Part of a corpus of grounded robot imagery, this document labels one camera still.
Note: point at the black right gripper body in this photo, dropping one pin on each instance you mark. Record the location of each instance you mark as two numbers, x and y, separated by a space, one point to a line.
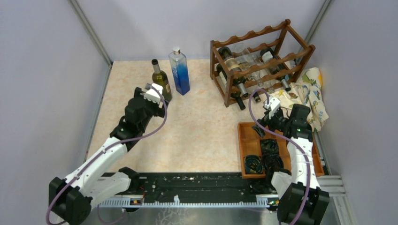
277 122

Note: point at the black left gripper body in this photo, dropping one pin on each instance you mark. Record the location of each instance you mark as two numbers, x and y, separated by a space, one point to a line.
153 109

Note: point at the clear whisky bottle black label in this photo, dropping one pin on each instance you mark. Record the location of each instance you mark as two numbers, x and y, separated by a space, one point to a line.
253 90

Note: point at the green wine bottle grey capsule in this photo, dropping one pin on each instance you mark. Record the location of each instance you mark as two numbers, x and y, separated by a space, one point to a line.
267 55

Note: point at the green wine bottle dark label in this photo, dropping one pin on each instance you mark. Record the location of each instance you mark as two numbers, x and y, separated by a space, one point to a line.
233 65

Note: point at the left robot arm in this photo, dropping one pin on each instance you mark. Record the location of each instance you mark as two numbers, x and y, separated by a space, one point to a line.
74 197

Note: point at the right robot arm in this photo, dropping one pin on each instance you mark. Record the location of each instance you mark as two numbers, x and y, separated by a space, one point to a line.
301 199

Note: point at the clear blue vodka bottle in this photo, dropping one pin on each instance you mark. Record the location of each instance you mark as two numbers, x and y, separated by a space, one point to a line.
178 63

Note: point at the wooden wine rack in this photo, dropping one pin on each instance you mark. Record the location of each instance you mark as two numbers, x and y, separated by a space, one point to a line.
255 41

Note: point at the wooden compartment tray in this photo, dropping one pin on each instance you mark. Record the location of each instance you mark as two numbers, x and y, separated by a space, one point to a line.
249 144

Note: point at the rolled green patterned tie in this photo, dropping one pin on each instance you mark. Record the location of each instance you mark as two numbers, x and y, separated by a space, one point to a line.
269 147

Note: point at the rolled dark striped tie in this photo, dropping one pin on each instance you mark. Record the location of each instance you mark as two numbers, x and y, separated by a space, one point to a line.
272 161

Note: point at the rolled dark patterned tie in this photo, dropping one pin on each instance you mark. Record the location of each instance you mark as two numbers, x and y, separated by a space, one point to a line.
253 165

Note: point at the dinosaur print cloth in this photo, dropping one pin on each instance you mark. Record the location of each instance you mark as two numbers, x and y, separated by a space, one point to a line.
305 91

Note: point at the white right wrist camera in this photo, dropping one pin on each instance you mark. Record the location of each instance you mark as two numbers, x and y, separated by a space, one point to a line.
272 106

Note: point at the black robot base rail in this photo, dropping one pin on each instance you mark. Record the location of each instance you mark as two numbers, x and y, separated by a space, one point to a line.
196 187

